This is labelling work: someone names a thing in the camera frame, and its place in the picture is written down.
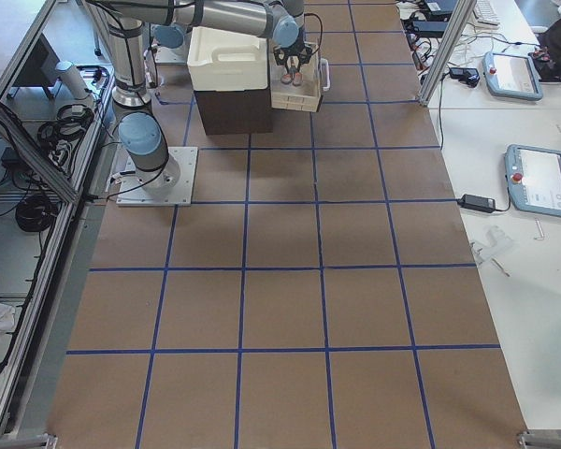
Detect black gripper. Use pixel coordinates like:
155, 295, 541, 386
273, 41, 314, 70

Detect grey orange scissors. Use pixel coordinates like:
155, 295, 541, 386
280, 67, 303, 87

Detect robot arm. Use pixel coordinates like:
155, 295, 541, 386
88, 1, 304, 191

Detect wooden drawer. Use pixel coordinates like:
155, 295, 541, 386
269, 42, 323, 112

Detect white plastic tray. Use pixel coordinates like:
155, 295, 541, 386
187, 27, 268, 92

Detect black power adapter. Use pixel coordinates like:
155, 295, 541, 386
403, 20, 448, 38

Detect upper teach pendant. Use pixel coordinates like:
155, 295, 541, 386
482, 51, 543, 101

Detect teach pendant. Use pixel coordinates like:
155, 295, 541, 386
482, 51, 543, 101
504, 144, 561, 217

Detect black adapter on desk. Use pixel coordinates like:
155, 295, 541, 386
457, 194, 496, 213

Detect lower teach pendant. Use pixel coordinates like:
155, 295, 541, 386
504, 144, 561, 217

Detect clear plastic part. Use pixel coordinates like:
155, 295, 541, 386
469, 225, 514, 269

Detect metal hex key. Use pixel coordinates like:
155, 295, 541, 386
534, 218, 545, 241

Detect white drawer handle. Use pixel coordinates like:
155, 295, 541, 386
319, 58, 331, 93

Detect right aluminium frame post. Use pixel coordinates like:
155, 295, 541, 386
418, 0, 476, 107

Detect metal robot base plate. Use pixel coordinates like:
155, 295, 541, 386
114, 147, 198, 207

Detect aluminium cage frame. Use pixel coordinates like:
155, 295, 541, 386
0, 1, 102, 436

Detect black cable coil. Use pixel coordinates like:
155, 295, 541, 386
16, 194, 57, 234

